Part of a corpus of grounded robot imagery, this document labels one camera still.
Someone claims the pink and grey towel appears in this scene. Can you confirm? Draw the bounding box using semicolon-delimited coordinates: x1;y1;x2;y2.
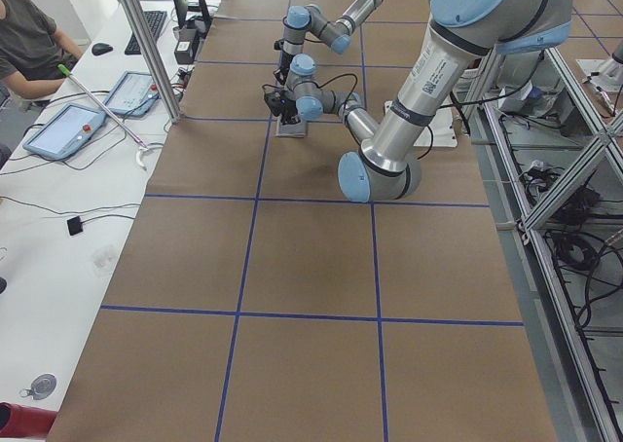
275;120;308;138

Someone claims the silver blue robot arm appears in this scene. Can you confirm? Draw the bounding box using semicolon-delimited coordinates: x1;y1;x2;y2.
265;0;572;203
274;0;384;85

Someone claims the aluminium frame post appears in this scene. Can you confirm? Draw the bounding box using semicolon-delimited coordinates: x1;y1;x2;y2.
119;0;181;124

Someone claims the reacher grabber stick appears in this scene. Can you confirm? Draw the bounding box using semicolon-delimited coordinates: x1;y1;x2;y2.
57;64;150;170

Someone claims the black keyboard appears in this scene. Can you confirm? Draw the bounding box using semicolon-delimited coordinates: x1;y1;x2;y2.
123;10;167;56

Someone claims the near teach pendant tablet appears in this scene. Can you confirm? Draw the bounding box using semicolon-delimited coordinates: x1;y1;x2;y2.
22;104;106;161

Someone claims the white camera stand pillar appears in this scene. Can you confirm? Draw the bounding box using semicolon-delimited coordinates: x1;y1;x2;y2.
414;108;458;148

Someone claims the teach pendant tablet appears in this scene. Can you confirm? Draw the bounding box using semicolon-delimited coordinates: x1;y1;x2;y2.
103;71;160;118
22;104;106;161

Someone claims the aluminium frame rack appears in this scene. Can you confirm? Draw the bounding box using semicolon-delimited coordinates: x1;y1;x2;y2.
460;38;622;441

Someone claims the far teach pendant tablet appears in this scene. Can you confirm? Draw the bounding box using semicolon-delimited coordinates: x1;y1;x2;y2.
103;71;160;118

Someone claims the black computer mouse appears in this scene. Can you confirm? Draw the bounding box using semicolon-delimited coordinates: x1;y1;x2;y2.
91;43;114;56

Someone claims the seated person in grey shirt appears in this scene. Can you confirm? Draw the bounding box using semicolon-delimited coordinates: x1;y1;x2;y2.
1;0;83;100

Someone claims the black power box with label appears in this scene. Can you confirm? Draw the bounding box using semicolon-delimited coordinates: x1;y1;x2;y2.
174;19;206;65

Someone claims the round metal disc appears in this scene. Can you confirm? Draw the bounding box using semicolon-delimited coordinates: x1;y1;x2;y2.
19;373;57;400

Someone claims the small black square pad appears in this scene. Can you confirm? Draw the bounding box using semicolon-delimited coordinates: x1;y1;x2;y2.
66;216;84;237

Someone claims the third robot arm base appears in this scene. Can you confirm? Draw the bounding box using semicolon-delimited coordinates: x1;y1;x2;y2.
576;43;622;93

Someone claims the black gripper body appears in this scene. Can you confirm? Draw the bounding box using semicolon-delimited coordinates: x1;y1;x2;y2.
273;52;292;85
280;98;300;121

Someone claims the red object at corner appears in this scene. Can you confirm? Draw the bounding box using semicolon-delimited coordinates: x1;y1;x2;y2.
1;402;57;440

